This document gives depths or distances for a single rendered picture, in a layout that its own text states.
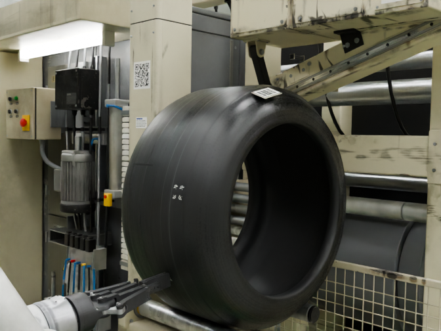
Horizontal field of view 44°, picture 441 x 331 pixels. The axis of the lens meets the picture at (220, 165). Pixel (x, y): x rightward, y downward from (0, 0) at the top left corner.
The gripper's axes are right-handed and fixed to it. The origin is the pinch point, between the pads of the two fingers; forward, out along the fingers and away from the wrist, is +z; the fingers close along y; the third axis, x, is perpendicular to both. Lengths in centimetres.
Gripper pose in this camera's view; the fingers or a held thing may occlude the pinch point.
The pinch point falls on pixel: (155, 284)
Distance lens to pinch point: 117.3
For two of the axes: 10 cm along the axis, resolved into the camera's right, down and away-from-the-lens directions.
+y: -7.1, -0.5, 7.0
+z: 7.0, -1.5, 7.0
